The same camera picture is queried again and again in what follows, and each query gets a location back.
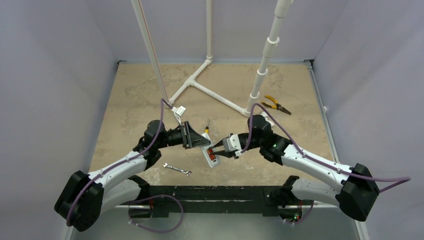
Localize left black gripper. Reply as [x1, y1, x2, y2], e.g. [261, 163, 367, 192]
[156, 121, 210, 150]

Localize white remote control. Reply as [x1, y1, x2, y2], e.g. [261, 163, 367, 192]
[200, 132, 221, 168]

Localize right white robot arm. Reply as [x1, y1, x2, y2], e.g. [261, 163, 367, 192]
[209, 114, 380, 222]

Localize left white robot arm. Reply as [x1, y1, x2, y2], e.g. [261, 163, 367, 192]
[54, 120, 211, 232]

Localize silver open-end wrench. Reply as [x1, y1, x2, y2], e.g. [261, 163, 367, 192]
[163, 163, 192, 177]

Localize white plastic faucet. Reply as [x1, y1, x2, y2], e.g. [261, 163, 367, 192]
[260, 111, 275, 128]

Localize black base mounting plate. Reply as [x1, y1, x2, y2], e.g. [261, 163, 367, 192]
[117, 185, 314, 220]

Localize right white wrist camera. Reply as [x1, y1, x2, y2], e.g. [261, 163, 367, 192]
[222, 134, 243, 158]

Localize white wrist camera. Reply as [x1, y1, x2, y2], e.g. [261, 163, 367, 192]
[171, 105, 187, 126]
[222, 134, 243, 158]

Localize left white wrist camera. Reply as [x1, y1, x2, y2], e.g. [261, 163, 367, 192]
[171, 105, 187, 126]

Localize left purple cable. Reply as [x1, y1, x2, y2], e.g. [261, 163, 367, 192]
[65, 98, 185, 233]

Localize yellow handled pliers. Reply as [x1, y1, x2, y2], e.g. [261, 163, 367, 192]
[260, 95, 292, 115]

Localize aluminium rail frame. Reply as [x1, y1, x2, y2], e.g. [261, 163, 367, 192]
[72, 63, 359, 240]

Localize white PVC pipe frame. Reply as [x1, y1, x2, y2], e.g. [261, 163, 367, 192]
[131, 0, 294, 117]

